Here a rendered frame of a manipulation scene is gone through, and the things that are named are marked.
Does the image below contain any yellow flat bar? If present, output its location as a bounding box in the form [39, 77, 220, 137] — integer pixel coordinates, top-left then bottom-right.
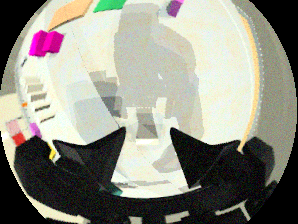
[49, 144, 56, 159]

